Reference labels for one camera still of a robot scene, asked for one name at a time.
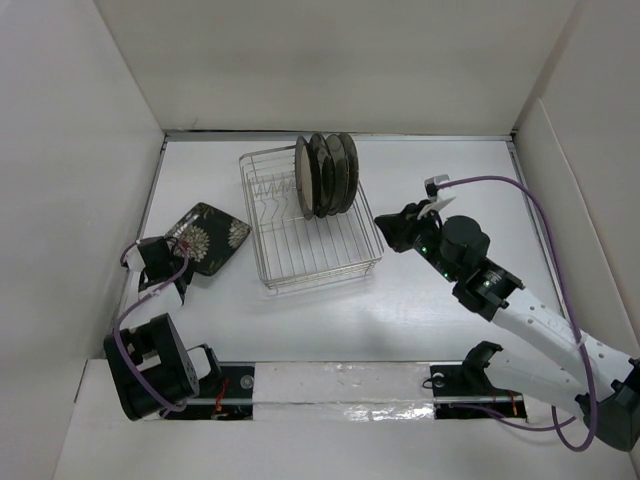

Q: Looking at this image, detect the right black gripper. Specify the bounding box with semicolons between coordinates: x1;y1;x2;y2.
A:
374;198;459;283

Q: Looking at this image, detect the black square floral plate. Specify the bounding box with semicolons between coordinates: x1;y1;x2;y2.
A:
165;202;251;277

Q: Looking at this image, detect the cream plate with tree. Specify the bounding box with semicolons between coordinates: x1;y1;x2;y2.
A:
326;132;349;216

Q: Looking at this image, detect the grey plate with deer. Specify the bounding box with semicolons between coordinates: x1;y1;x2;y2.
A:
338;133;359;213

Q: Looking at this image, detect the black striped rim plate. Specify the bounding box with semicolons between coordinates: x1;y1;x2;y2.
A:
310;133;335;218

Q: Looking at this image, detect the brown rim cream plate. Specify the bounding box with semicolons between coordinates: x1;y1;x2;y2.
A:
294;136;321;220

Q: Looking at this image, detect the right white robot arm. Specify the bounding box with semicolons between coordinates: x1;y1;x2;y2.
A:
374;201;639;452

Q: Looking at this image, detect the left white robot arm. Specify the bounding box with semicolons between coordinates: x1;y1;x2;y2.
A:
103;236;228;421

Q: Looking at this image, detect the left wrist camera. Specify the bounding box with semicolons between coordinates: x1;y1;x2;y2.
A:
121;245;145;272

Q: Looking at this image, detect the wire dish rack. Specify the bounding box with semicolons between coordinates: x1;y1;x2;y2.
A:
239;146;384;293

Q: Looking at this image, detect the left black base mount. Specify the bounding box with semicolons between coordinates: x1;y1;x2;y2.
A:
169;363;255;421

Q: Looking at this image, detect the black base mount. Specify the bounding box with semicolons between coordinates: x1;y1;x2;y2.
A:
422;363;527;420
169;363;255;421

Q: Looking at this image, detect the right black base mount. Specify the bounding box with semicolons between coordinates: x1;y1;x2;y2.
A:
422;363;527;420

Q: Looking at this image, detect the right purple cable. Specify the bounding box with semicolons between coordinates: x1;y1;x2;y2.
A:
434;175;599;452

